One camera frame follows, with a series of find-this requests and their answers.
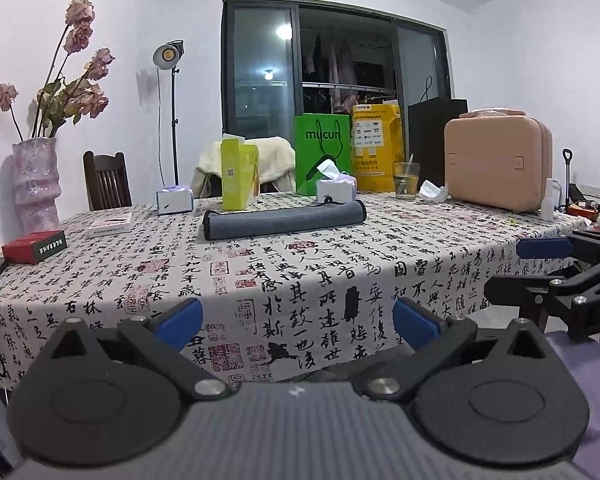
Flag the flat white box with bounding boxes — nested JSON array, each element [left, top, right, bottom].
[[87, 212, 134, 239]]

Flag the hanging clothes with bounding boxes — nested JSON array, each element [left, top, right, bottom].
[[302, 35, 396, 113]]

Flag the black box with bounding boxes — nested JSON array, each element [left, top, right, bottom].
[[407, 98, 469, 192]]

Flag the clear glass cup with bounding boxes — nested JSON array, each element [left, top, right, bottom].
[[393, 161, 421, 201]]

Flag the yellow-green carton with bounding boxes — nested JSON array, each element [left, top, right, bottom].
[[220, 136, 260, 211]]

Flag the yellow plastic bag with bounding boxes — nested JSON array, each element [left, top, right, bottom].
[[350, 103, 405, 193]]

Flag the studio lamp on stand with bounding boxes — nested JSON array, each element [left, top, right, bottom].
[[153, 39, 186, 188]]

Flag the small black shovel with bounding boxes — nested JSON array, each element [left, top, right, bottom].
[[561, 148, 574, 211]]

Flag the dried pink roses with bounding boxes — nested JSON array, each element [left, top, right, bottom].
[[0, 0, 116, 143]]

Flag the pink ribbed vase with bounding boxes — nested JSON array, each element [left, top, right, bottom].
[[12, 136, 62, 235]]

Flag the dark wooden chair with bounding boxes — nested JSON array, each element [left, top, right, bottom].
[[83, 150, 133, 212]]

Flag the white tissue box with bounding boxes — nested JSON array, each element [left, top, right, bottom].
[[315, 159, 357, 205]]

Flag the crumpled white tissue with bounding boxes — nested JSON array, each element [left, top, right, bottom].
[[418, 179, 451, 204]]

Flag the small white bottle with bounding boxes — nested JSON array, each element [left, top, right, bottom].
[[539, 178, 556, 222]]

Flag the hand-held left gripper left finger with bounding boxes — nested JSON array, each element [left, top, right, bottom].
[[37, 297, 233, 402]]

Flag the red box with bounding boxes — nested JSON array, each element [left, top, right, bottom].
[[1, 229, 68, 265]]

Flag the cream fleece cloth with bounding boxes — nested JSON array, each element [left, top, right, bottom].
[[192, 137, 297, 197]]

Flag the calligraphy printed tablecloth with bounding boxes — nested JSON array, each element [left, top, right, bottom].
[[0, 191, 600, 392]]

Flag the green paper bag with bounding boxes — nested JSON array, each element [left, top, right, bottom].
[[294, 113, 354, 197]]

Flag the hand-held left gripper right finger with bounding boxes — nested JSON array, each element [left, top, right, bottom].
[[357, 297, 561, 403]]

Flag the small white box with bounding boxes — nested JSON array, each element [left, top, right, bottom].
[[155, 186, 195, 215]]

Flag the pink hard case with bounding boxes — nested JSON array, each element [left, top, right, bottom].
[[443, 108, 554, 214]]

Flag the purple clothing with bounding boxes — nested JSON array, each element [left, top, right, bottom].
[[542, 329, 600, 480]]

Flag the black framed sliding window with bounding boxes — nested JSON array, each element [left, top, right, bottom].
[[221, 0, 454, 144]]

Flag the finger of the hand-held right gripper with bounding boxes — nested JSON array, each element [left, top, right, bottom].
[[516, 231, 600, 262], [483, 274, 568, 312]]

